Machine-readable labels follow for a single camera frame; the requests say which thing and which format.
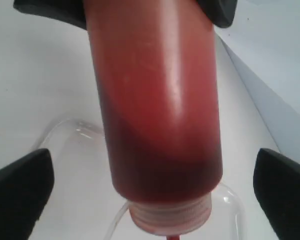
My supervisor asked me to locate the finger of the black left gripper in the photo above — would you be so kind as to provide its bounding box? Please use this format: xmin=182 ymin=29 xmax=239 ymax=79
xmin=198 ymin=0 xmax=238 ymax=28
xmin=13 ymin=0 xmax=87 ymax=29

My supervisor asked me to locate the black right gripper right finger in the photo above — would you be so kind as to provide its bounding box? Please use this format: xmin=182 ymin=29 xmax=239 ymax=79
xmin=253 ymin=148 xmax=300 ymax=240

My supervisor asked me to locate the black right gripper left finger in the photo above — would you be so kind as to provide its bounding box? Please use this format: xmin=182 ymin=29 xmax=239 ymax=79
xmin=0 ymin=148 xmax=54 ymax=240

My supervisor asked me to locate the red ketchup squeeze bottle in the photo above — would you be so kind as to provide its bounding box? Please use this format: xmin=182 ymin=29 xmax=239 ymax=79
xmin=83 ymin=0 xmax=223 ymax=238

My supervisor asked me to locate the white rectangular plastic tray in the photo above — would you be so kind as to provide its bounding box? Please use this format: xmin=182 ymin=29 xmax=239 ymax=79
xmin=33 ymin=118 xmax=246 ymax=240

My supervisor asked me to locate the white backdrop cloth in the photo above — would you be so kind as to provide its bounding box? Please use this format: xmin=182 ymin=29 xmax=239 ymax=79
xmin=216 ymin=0 xmax=300 ymax=163

